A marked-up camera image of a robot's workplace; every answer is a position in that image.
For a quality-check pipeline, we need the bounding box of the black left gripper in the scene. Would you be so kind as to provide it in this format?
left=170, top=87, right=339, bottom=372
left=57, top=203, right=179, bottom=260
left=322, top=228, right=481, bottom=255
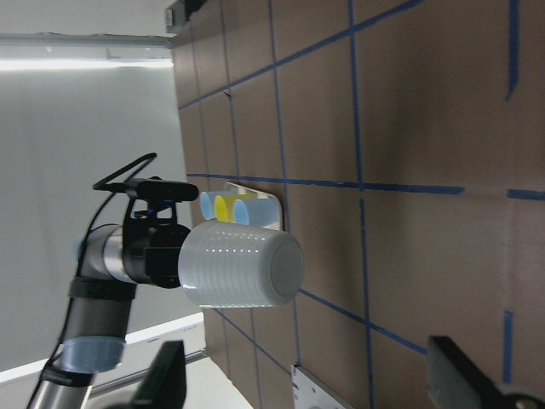
left=122, top=202, right=190, bottom=289

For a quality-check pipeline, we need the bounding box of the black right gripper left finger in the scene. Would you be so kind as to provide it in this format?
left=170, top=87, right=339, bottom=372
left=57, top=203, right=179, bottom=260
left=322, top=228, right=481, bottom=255
left=108, top=340, right=187, bottom=409

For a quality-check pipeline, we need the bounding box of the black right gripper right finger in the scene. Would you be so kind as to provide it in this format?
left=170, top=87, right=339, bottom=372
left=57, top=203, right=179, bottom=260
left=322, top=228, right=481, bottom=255
left=427, top=336, right=544, bottom=409

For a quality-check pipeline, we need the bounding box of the grey ikea cup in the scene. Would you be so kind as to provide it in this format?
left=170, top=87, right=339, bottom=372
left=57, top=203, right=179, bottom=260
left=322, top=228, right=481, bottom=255
left=178, top=221, right=304, bottom=308

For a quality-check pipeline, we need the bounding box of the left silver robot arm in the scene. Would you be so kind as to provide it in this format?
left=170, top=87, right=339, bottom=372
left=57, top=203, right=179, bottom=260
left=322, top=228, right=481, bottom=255
left=27, top=199, right=190, bottom=408

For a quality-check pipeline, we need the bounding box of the blue cup near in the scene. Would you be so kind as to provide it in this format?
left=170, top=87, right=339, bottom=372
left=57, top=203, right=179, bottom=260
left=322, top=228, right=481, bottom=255
left=199, top=192, right=221, bottom=220

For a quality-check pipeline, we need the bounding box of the blue cup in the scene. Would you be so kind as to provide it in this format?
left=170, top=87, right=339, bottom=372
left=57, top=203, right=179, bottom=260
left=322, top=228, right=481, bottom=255
left=233, top=198, right=279, bottom=228
left=199, top=192, right=221, bottom=220

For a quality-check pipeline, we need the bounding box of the yellow cup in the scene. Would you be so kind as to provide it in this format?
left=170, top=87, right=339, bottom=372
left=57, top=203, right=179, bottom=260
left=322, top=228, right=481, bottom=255
left=214, top=194, right=239, bottom=222

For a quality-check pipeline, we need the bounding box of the blue cup far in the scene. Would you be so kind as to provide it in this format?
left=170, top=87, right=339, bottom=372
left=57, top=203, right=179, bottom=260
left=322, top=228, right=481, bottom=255
left=233, top=198, right=279, bottom=228

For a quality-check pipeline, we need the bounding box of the cream plastic tray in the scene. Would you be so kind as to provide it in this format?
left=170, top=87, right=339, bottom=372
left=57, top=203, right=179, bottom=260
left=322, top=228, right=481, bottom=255
left=224, top=182, right=284, bottom=231

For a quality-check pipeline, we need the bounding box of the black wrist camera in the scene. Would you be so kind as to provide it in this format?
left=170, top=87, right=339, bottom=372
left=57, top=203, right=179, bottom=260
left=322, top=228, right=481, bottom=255
left=126, top=178, right=199, bottom=202

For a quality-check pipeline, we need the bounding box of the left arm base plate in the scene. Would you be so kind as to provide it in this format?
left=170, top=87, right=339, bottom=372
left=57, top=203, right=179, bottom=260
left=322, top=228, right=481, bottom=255
left=290, top=365, right=353, bottom=409

